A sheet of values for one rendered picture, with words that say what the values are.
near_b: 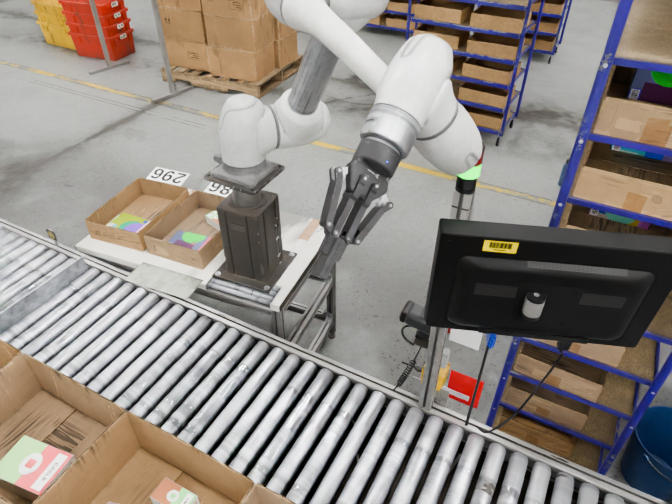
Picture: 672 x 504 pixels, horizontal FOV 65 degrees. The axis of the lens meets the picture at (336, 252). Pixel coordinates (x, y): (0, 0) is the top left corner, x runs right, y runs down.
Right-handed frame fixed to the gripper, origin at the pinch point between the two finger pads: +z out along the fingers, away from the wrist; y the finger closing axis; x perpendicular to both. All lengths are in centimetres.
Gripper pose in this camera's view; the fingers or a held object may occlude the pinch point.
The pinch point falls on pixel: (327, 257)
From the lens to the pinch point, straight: 84.8
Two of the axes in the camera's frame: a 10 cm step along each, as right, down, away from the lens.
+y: -7.6, -4.4, -4.8
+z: -4.4, 8.9, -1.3
